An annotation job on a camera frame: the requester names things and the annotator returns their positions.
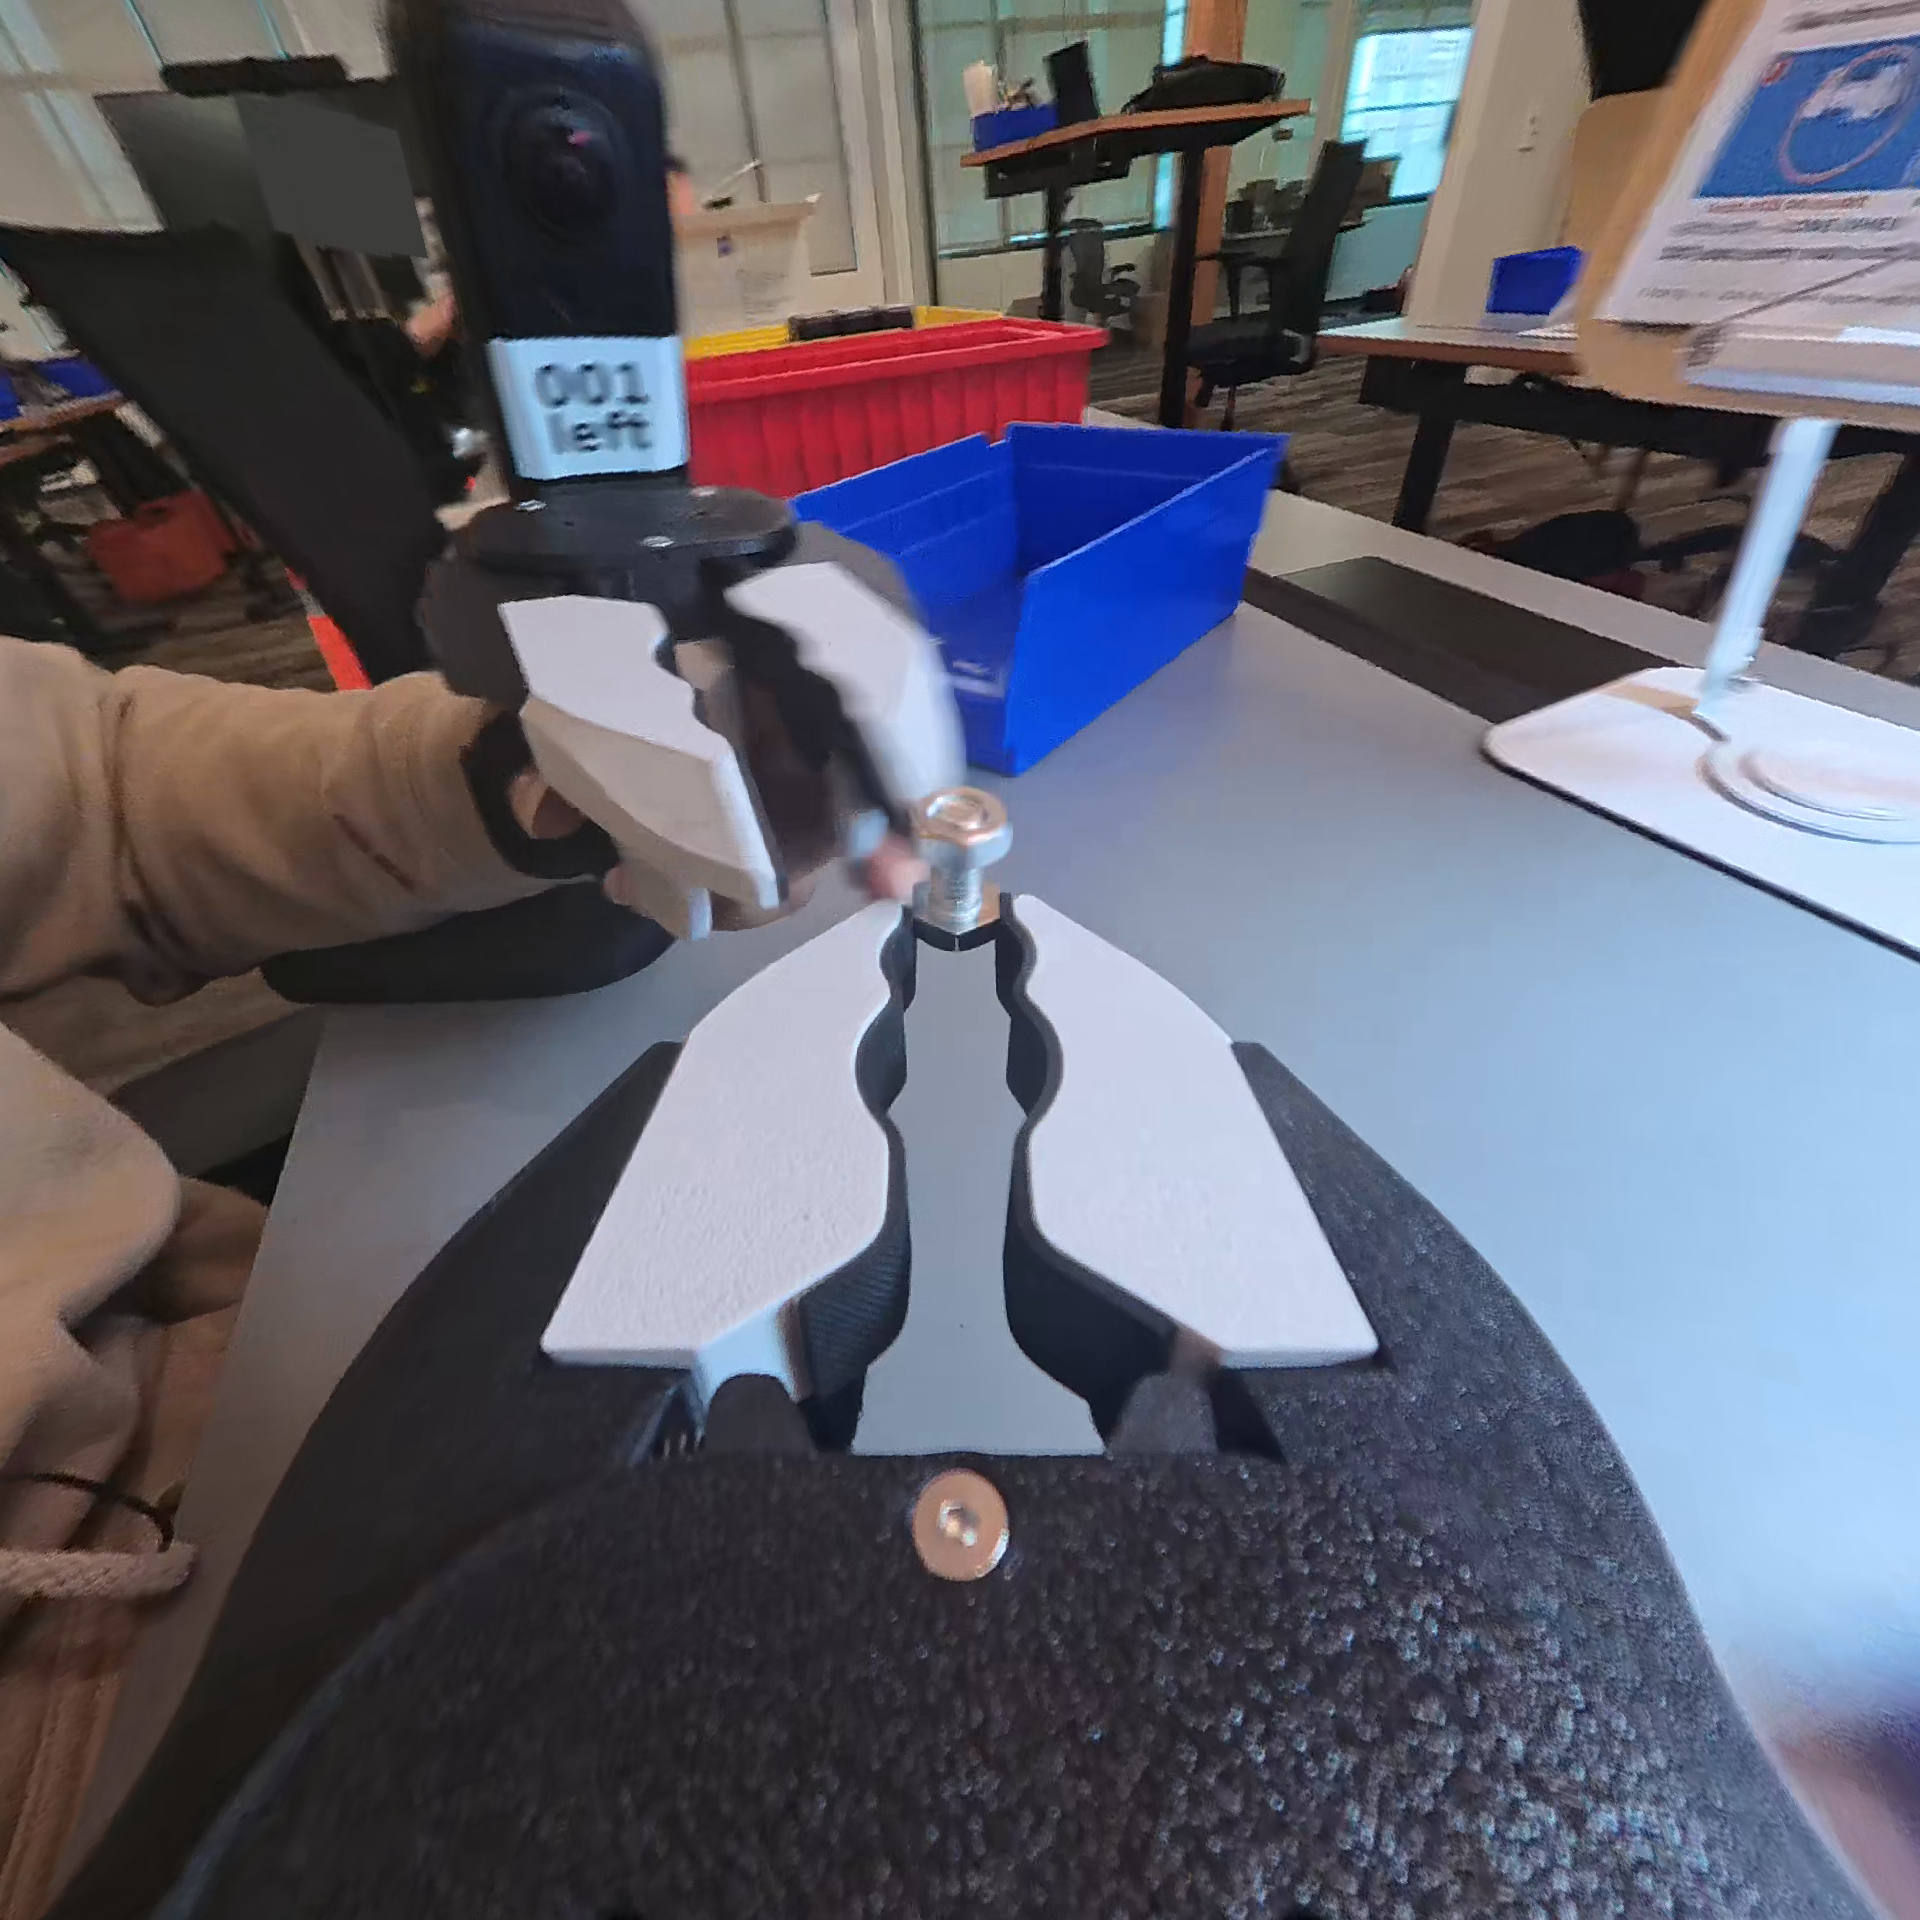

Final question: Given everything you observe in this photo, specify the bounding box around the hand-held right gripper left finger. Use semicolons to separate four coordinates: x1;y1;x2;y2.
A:
546;895;919;1410

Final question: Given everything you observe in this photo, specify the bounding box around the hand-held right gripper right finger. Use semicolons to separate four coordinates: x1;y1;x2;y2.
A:
998;895;1384;1416

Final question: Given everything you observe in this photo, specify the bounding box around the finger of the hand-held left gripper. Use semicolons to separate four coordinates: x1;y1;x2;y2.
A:
496;591;793;941
723;556;972;873

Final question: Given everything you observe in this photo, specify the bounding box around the silver hex bolt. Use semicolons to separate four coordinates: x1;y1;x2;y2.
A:
909;784;1018;937

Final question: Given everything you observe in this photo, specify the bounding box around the blue plastic bin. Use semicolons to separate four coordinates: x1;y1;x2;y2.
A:
786;421;1290;779

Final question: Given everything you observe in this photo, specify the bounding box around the white tablet stand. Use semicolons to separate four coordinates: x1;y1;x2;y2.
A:
1482;415;1920;966

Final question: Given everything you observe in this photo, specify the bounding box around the person's left forearm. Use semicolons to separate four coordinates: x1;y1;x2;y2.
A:
0;637;549;1009

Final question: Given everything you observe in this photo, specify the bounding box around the person's left hand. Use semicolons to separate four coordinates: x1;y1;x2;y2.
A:
508;772;929;944

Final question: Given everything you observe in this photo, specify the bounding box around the red plastic bin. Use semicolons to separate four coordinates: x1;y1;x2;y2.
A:
685;311;1109;504

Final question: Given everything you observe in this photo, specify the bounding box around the yellow plastic bin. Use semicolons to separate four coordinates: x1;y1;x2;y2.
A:
693;299;1010;367

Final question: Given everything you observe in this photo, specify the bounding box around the black chair armrest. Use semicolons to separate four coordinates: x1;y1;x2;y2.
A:
266;884;679;1009

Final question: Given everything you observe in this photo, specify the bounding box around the black computer monitor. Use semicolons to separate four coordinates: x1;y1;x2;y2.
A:
92;68;429;261

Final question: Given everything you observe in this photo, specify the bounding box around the red bag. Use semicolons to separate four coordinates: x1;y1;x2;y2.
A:
92;485;249;603

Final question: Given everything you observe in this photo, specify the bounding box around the wooden standing desk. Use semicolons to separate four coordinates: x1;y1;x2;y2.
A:
961;97;1315;429

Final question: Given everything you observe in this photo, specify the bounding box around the person's beige hoodie torso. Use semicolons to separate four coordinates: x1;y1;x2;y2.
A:
0;1022;278;1920

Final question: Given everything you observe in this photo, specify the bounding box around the white instruction sheet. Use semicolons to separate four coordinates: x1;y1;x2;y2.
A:
1606;0;1920;335

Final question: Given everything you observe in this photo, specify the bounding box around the black earphone cable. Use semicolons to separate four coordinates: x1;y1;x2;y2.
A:
0;1470;182;1552

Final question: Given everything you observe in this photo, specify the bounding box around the beige hoodie drawstring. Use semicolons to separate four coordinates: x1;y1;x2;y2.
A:
0;1533;198;1611

